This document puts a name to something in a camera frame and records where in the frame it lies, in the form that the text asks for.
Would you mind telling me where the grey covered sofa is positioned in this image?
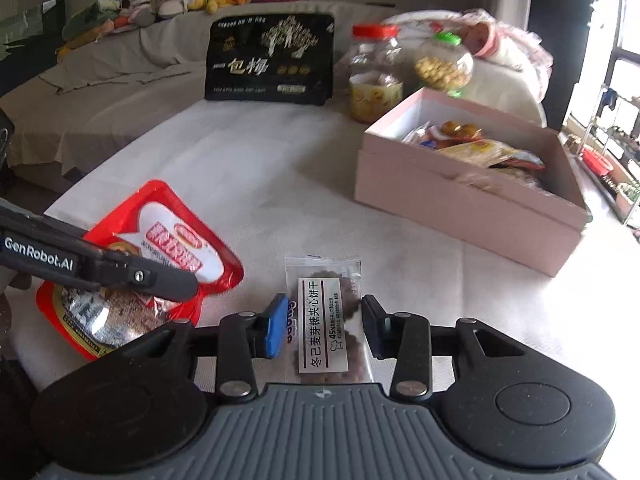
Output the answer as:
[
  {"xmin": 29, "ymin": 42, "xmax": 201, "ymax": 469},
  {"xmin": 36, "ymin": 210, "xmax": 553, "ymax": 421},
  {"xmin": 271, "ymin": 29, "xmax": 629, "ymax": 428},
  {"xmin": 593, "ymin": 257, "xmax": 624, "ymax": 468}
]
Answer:
[{"xmin": 1, "ymin": 1, "xmax": 398, "ymax": 188}]

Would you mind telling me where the pink patterned blanket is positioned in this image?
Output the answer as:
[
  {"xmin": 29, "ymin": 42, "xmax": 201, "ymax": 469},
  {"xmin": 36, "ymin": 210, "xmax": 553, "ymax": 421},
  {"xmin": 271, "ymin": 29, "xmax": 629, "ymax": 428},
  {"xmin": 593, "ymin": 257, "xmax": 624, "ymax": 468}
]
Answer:
[{"xmin": 383, "ymin": 9, "xmax": 553, "ymax": 103}]

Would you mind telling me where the yellow oat bar packet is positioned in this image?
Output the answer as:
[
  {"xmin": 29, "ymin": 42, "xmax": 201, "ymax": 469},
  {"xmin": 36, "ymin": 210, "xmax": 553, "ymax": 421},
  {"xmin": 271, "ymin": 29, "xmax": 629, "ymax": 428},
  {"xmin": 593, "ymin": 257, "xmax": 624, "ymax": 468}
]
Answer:
[{"xmin": 437, "ymin": 139, "xmax": 516, "ymax": 168}]

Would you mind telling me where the pink cardboard box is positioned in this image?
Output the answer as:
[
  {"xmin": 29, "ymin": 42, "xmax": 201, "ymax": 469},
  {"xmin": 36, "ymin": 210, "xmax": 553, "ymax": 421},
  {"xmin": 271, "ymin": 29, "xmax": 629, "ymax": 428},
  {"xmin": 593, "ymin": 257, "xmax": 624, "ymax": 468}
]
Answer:
[{"xmin": 355, "ymin": 89, "xmax": 587, "ymax": 276}]

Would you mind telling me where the white metal shelf rack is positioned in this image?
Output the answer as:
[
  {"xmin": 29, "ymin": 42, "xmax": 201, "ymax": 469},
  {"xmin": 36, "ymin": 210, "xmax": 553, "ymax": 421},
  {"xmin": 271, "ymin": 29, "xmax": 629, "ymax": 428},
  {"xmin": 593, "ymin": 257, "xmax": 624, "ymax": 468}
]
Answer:
[{"xmin": 562, "ymin": 84, "xmax": 639, "ymax": 230}]

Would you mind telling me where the green lid round jar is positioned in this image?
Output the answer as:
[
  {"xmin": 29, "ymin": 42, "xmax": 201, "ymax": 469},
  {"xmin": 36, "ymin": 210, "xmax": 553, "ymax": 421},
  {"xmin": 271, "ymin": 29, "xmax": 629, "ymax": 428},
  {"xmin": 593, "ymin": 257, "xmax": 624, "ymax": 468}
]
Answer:
[{"xmin": 414, "ymin": 32, "xmax": 474, "ymax": 96}]

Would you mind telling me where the red snack pouch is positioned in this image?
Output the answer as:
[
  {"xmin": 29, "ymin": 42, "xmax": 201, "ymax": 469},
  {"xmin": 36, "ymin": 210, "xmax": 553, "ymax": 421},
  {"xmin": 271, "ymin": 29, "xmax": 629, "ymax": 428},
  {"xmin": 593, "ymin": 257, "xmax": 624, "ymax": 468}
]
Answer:
[{"xmin": 23, "ymin": 180, "xmax": 244, "ymax": 360}]

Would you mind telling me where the red lid plastic jar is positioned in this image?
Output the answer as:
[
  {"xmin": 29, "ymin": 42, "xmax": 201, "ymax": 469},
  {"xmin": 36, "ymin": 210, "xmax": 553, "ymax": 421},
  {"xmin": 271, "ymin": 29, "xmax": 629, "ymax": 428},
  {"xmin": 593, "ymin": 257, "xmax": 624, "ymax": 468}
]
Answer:
[{"xmin": 348, "ymin": 24, "xmax": 404, "ymax": 125}]

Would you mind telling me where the green plush toy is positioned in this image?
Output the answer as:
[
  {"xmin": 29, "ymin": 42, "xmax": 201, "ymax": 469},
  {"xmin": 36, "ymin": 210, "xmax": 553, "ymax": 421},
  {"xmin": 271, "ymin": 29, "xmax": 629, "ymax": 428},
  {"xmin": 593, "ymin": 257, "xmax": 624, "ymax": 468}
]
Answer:
[{"xmin": 62, "ymin": 0, "xmax": 122, "ymax": 41}]

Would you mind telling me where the black plum snack bag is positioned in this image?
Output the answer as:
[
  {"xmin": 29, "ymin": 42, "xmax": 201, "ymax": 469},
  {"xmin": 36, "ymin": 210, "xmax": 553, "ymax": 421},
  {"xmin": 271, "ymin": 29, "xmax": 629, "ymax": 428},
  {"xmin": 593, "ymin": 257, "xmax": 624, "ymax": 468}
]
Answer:
[{"xmin": 204, "ymin": 13, "xmax": 335, "ymax": 106}]

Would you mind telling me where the brown biscuit packet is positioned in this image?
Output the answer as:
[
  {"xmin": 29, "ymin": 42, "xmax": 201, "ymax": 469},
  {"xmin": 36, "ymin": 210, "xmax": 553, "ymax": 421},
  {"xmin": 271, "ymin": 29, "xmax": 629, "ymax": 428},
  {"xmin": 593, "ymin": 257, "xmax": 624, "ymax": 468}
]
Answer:
[{"xmin": 284, "ymin": 255, "xmax": 372, "ymax": 385}]

